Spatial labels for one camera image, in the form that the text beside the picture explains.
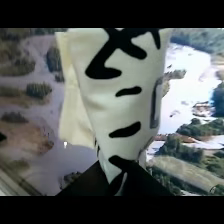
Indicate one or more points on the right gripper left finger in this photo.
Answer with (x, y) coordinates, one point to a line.
(87, 184)

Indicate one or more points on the white garment with black print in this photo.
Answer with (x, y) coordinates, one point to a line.
(110, 100)

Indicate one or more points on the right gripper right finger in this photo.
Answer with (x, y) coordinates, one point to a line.
(144, 182)

